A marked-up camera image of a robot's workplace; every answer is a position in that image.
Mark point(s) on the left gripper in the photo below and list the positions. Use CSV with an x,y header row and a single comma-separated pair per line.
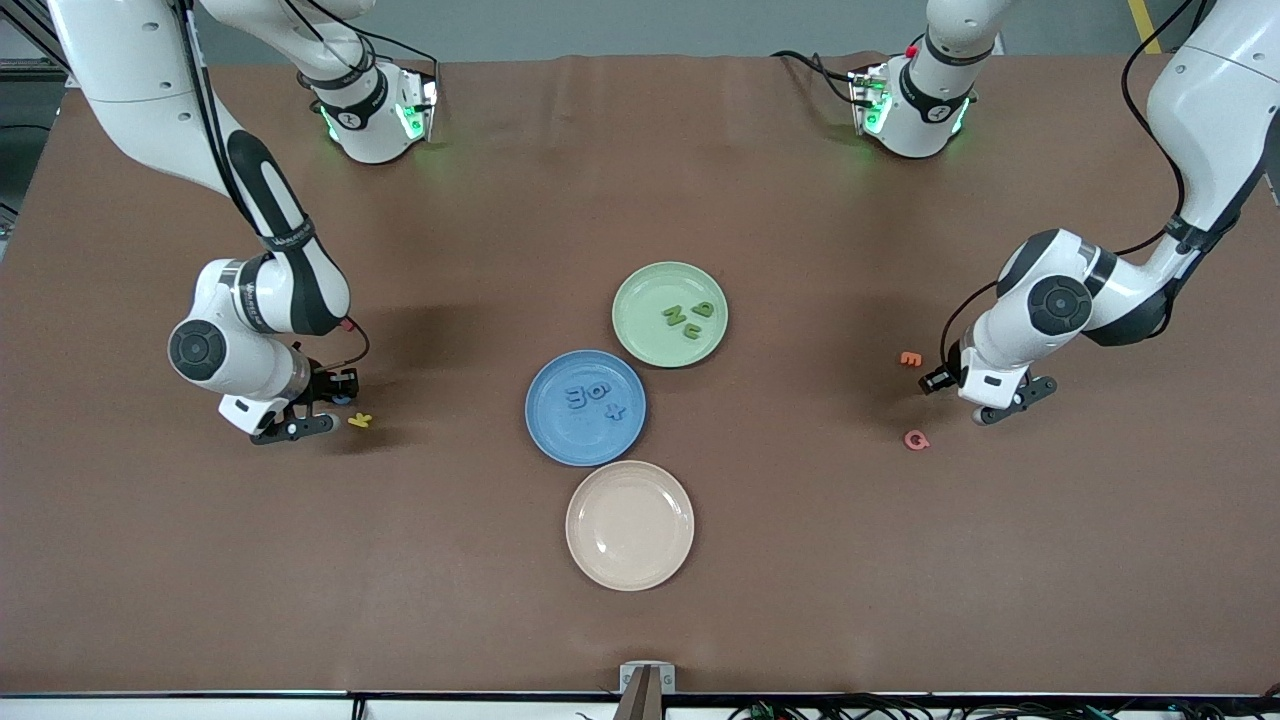
x,y
944,376

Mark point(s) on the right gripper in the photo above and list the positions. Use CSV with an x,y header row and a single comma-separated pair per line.
x,y
326,384

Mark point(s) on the blue foam number three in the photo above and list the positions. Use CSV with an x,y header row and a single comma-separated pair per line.
x,y
576,398

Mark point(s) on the green foam letter Z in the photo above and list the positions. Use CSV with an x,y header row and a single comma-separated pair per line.
x,y
674,317

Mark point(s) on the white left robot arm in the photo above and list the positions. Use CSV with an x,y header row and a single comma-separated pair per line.
x,y
1210,110

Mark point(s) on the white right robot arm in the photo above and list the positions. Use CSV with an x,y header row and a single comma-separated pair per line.
x,y
130,90

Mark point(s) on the pink foam letter Q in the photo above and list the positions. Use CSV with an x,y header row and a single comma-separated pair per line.
x,y
914,440

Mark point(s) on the brown table mat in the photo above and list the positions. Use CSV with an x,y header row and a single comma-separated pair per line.
x,y
450,560

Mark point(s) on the blue plate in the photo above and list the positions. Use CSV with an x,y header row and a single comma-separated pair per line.
x,y
570,440

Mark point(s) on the light green plate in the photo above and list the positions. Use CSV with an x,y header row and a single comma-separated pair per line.
x,y
650,340

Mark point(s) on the beige plate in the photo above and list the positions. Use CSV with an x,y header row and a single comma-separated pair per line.
x,y
630,525

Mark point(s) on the grey metal post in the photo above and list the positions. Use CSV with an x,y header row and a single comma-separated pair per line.
x,y
996,42

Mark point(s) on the grey metal bracket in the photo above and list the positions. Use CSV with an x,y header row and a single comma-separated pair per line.
x,y
630,680

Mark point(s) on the brown tapered post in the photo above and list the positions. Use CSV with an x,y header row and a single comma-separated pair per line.
x,y
640,700

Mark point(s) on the aluminium frame profile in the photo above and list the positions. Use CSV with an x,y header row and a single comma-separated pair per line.
x,y
30,50

